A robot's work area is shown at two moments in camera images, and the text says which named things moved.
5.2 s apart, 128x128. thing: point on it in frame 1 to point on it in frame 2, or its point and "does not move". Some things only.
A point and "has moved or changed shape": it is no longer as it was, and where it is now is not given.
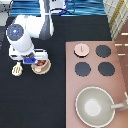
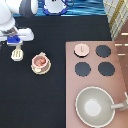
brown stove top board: [93, 63] does not move
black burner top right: [103, 51] does not move
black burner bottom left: [82, 69] does not move
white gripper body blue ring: [30, 57] to [15, 37]
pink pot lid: [81, 50] does not move
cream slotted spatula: [17, 69] has moved or changed shape
